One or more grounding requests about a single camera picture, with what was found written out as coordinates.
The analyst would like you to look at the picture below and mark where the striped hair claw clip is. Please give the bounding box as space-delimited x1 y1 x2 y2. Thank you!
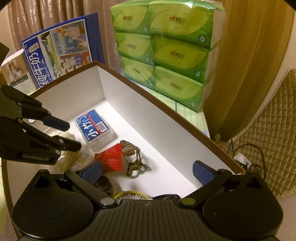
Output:
120 140 151 178

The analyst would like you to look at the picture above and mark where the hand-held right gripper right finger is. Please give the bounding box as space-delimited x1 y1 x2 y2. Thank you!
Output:
179 160 264 208

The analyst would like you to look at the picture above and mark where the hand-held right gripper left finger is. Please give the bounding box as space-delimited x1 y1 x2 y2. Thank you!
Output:
32 160 118 209

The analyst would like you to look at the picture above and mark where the white power adaptor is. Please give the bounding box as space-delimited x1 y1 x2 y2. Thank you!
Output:
233 154 252 169

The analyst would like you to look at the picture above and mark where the beige pleated curtain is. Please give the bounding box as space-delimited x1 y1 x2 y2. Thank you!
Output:
7 0 123 70

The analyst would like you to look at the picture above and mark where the blue milk carton box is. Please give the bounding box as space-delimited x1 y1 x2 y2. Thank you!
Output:
21 13 105 90

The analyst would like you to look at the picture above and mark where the bag of cotton swabs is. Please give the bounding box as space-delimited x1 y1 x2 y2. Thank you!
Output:
55 132 90 172

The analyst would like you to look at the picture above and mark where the thin black power cord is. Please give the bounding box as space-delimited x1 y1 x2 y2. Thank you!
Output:
228 139 266 179

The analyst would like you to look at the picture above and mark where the small white product box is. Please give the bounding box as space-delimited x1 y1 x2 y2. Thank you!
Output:
0 50 37 95

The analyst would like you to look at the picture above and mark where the red snack packet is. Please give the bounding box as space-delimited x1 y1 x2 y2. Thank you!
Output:
94 143 126 173

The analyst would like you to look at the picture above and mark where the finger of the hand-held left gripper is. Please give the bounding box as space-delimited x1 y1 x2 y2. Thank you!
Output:
1 85 70 131
16 119 82 154

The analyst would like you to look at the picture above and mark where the golden brown curtain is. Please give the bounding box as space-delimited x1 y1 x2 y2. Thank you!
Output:
203 0 288 142

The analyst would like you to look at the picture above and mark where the chair with quilted cover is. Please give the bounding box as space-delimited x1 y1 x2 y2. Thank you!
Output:
217 68 296 201

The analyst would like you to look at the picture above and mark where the brown cardboard storage box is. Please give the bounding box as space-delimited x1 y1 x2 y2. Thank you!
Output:
2 61 246 209

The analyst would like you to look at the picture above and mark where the pack of green tissue packets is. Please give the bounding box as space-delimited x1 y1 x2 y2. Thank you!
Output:
110 0 226 113

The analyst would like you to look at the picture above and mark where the clear floss pick box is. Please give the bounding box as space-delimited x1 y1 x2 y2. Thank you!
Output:
75 109 117 152

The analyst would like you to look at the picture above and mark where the green balm blister card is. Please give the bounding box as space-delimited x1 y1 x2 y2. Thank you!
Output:
114 190 148 202

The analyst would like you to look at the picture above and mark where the black usb cable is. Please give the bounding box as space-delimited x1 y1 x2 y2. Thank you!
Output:
151 194 182 200

